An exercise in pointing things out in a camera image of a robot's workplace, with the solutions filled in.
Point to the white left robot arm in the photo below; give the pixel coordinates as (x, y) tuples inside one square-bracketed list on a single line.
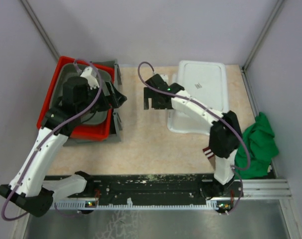
[(78, 98)]

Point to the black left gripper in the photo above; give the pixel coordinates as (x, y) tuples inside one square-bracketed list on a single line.
[(116, 99)]

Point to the brown striped sock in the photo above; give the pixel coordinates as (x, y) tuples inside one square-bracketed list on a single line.
[(208, 153)]

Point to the red plastic crate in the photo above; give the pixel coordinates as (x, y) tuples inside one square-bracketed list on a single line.
[(61, 62)]

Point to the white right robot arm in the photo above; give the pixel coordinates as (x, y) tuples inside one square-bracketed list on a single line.
[(224, 131)]

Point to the grey-green plastic tub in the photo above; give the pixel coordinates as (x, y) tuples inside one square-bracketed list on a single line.
[(68, 70)]

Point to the grey plastic crate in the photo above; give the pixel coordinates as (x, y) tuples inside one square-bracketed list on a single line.
[(116, 124)]

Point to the large white plastic container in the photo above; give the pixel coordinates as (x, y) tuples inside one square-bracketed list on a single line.
[(207, 82)]

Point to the green cloth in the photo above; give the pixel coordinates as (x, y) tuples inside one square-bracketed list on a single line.
[(259, 140)]

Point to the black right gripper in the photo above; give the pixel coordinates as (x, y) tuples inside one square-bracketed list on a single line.
[(155, 106)]

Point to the aluminium rail frame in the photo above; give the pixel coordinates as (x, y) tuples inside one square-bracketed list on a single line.
[(263, 189)]

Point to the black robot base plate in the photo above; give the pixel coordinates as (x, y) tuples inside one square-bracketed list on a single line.
[(154, 192)]

